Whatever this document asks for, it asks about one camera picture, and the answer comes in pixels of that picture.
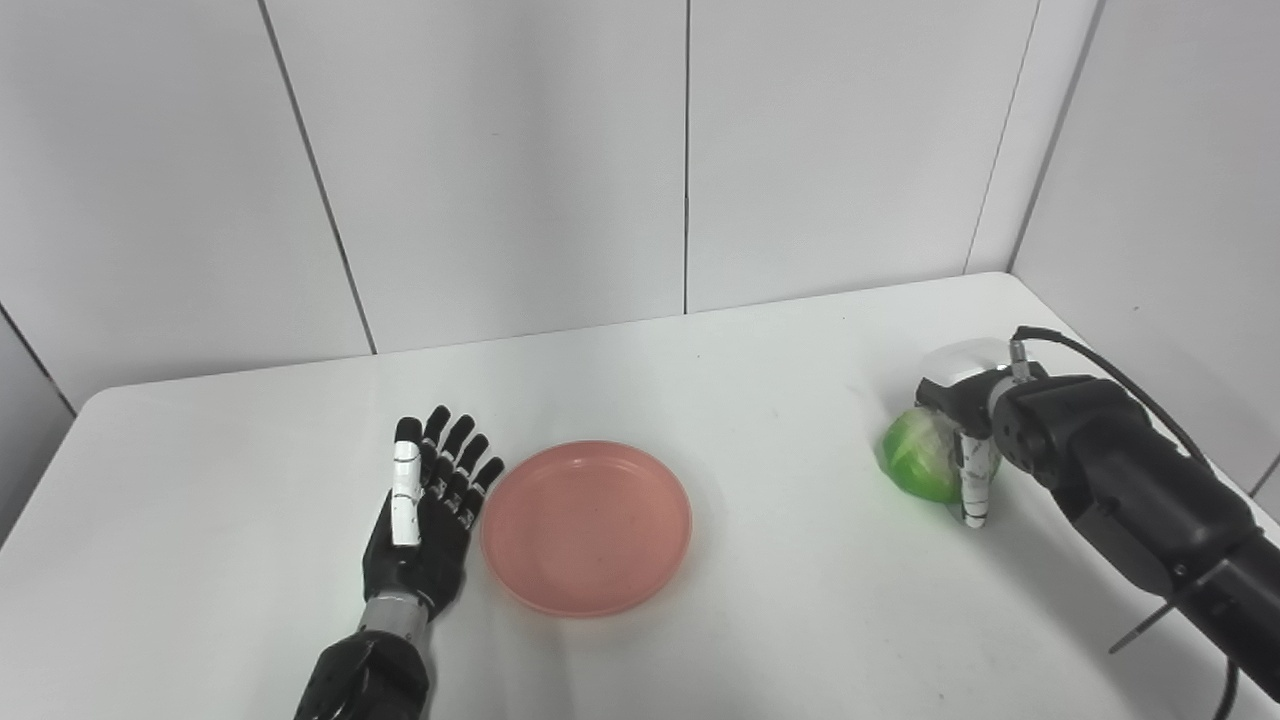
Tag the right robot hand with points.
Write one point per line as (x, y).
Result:
(965, 420)

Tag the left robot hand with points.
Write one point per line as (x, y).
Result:
(425, 510)

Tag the green white cabbage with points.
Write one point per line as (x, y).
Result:
(920, 455)

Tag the pink plate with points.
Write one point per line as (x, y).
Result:
(586, 527)

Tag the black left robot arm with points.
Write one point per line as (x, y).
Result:
(370, 665)

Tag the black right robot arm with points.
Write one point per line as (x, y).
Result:
(1140, 490)

